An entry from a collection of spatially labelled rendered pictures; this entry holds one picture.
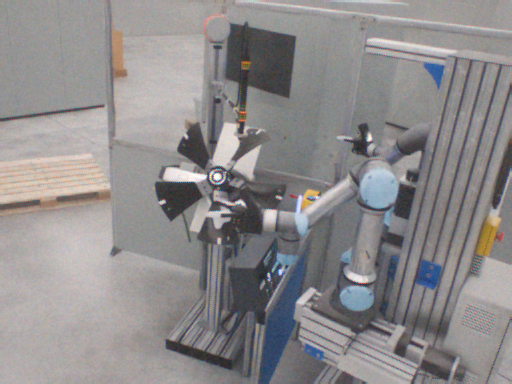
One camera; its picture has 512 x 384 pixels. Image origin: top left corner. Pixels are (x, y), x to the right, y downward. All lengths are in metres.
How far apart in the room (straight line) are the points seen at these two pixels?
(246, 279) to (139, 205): 2.20
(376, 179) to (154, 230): 2.60
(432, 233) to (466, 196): 0.19
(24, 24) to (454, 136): 6.55
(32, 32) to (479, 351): 6.83
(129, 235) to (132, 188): 0.42
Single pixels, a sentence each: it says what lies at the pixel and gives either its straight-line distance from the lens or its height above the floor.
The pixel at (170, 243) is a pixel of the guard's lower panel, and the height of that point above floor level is 0.23.
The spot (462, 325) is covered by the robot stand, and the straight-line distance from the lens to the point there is 2.03.
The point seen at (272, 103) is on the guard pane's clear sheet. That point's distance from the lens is 3.21.
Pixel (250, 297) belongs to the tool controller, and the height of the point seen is 1.13.
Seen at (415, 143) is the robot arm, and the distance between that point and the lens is 2.23.
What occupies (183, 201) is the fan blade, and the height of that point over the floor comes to 1.05.
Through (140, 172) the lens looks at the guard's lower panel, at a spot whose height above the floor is 0.77.
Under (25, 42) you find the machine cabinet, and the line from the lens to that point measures 7.67.
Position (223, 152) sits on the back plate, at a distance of 2.96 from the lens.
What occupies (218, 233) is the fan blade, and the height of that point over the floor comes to 0.97.
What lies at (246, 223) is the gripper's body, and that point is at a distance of 1.73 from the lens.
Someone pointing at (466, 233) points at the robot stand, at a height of 1.43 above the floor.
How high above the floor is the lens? 2.23
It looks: 24 degrees down
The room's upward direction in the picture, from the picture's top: 5 degrees clockwise
